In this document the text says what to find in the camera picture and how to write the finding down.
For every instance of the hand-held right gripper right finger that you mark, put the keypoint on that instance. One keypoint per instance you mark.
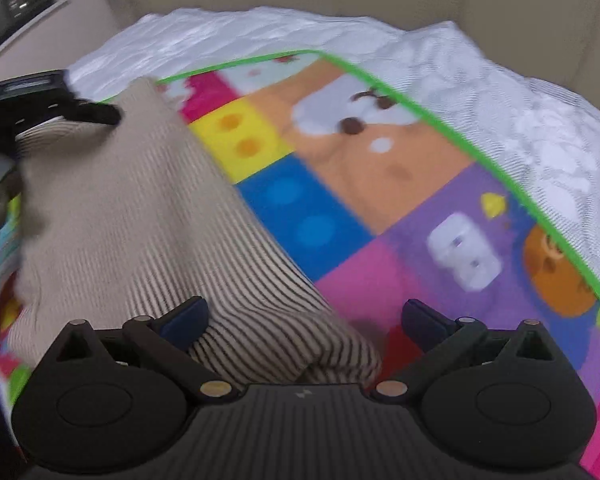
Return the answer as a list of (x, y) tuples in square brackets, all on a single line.
[(425, 324)]

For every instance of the beige striped garment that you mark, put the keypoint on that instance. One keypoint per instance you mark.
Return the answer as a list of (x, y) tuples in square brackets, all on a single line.
[(130, 210)]

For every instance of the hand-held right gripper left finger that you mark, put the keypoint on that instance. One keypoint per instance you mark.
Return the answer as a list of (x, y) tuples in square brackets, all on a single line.
[(185, 325)]

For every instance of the colourful cartoon printed blanket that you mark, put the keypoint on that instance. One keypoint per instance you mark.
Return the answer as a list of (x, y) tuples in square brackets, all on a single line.
[(380, 185)]

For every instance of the white quilted bed cover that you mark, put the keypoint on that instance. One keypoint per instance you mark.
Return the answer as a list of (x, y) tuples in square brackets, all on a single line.
[(280, 30)]

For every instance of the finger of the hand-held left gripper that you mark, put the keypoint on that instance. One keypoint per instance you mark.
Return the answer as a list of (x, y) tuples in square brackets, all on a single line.
[(100, 113)]

